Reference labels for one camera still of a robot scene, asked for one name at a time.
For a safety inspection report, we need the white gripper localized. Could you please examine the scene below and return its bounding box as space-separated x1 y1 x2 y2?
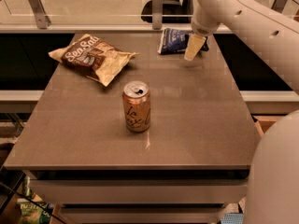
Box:
184 5 221 61

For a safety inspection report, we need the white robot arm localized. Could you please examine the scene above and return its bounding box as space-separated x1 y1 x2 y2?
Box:
191 0 299 224

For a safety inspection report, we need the green snack bag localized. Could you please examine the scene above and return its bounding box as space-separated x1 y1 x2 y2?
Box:
17 199 52 224

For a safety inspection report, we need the left metal railing bracket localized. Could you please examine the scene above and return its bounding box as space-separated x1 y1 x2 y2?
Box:
28 0 51 29

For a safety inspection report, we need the blue chip bag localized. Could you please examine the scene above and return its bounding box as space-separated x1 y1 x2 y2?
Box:
158 28 209 54

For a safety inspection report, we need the black office chair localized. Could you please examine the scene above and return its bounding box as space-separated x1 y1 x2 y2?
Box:
140 0 196 24

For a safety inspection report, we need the middle metal railing bracket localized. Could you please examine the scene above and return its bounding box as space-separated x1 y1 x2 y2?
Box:
152 0 163 30

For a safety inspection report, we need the brown sea salt chip bag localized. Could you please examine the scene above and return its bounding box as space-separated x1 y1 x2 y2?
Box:
49 34 137 87

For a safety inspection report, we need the orange LaCroix soda can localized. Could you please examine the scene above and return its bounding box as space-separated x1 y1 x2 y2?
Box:
122 80 150 133

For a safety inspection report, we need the grey table drawer unit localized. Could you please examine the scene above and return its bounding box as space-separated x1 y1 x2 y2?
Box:
31 179 247 224

